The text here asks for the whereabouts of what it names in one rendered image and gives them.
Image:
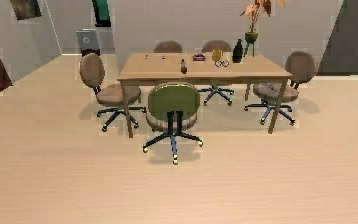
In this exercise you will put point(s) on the green office chair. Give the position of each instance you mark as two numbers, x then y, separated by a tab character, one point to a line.
173	101

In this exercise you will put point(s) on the brown office chair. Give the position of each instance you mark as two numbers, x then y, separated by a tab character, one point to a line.
93	71
216	45
300	68
167	47

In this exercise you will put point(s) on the small red bottle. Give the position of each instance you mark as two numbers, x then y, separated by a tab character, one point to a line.
183	67

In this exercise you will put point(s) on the light wooden table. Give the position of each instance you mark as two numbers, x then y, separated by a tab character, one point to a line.
153	68

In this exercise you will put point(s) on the black round glasses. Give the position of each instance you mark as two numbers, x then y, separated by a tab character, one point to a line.
222	63

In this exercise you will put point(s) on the yellow cup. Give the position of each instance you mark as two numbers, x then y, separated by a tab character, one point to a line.
217	54

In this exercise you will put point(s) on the black bottle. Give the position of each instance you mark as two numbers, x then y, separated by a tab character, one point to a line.
237	51

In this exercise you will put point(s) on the grey bin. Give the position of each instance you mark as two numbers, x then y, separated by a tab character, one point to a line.
88	40

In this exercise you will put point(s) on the orange house plant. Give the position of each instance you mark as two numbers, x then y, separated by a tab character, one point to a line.
255	13

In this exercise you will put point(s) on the green framed picture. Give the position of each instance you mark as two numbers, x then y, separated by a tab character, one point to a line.
102	11

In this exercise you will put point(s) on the dark framed picture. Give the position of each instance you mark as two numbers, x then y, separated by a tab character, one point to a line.
25	8

